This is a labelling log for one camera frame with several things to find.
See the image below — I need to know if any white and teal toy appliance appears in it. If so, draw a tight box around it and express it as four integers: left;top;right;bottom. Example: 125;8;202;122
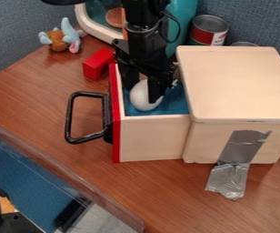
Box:
73;0;200;59

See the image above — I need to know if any cabinet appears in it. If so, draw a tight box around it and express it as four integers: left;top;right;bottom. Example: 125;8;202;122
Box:
174;45;280;165

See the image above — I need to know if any silver pot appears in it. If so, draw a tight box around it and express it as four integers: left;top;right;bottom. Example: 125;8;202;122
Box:
228;41;262;47

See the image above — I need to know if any red block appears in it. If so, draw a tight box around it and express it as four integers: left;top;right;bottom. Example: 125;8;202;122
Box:
81;47;116;82

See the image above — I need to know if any grey tape strip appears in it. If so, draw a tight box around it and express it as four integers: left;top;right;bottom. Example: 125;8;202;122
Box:
204;129;274;202

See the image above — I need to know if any white toy egg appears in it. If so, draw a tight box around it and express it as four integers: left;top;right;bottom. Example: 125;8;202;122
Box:
127;79;166;112

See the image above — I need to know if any drawer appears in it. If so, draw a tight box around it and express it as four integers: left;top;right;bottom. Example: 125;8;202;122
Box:
63;62;194;164

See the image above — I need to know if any brown bowl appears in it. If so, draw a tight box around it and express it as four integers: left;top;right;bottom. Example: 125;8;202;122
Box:
103;6;125;30

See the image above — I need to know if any blue and brown plush animal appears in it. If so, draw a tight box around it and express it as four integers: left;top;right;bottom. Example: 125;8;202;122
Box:
36;16;85;55

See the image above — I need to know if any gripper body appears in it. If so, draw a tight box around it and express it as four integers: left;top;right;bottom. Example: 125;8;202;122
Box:
112;27;179;84

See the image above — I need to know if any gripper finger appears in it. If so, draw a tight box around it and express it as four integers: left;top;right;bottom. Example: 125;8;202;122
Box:
147;76;167;105
120;64;140;89

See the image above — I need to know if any red and white can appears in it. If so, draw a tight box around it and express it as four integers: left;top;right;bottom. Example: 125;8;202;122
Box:
187;14;230;47

